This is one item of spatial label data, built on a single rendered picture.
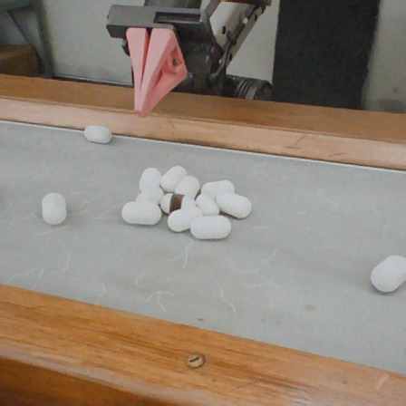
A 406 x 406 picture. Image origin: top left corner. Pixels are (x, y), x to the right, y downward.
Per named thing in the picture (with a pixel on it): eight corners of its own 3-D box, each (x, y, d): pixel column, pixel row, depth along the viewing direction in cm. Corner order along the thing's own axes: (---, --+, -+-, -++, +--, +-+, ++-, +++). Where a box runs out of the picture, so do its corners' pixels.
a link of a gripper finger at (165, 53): (153, 97, 43) (178, 12, 46) (81, 90, 45) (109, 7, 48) (171, 134, 49) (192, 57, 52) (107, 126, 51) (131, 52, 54)
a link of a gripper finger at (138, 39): (178, 100, 42) (202, 13, 45) (104, 91, 44) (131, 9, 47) (194, 137, 49) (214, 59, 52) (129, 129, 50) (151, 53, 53)
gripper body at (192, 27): (203, 25, 45) (220, -37, 47) (102, 19, 48) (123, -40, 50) (214, 68, 51) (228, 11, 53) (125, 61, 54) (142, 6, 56)
